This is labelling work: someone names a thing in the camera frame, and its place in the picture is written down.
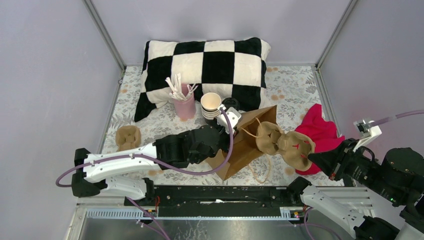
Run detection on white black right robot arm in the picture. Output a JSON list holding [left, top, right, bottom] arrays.
[[286, 138, 424, 240]]

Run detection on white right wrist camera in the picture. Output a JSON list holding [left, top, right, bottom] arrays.
[[353, 118, 382, 152]]

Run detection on black white checkered pillow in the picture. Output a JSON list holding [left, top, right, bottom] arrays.
[[133, 37, 271, 122]]

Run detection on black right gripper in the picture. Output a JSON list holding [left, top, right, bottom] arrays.
[[306, 135, 404, 201]]

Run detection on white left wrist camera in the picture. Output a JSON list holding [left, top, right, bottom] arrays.
[[216, 104, 242, 134]]

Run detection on brown paper bag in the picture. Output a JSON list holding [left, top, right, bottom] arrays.
[[216, 105, 277, 181]]

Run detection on black cup lid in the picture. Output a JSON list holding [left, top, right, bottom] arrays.
[[222, 97, 240, 111]]

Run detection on red cloth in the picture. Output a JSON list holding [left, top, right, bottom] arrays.
[[294, 103, 346, 176]]

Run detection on white wrapped straws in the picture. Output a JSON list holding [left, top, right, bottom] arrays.
[[165, 73, 198, 102]]

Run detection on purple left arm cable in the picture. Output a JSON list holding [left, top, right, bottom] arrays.
[[55, 108, 235, 240]]

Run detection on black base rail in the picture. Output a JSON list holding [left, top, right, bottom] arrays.
[[124, 185, 305, 218]]

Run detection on pink cup holder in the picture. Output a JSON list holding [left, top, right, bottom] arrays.
[[172, 83, 196, 120]]

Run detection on stack of paper cups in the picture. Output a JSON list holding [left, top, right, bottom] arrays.
[[200, 92, 222, 125]]

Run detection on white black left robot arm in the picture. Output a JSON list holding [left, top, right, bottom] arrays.
[[71, 117, 236, 206]]

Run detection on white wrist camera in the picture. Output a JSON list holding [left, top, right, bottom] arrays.
[[216, 104, 242, 134], [353, 118, 382, 152]]

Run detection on floral table mat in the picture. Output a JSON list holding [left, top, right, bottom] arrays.
[[99, 65, 345, 187]]

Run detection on brown cardboard cup carrier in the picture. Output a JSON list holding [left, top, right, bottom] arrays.
[[255, 121, 316, 172]]

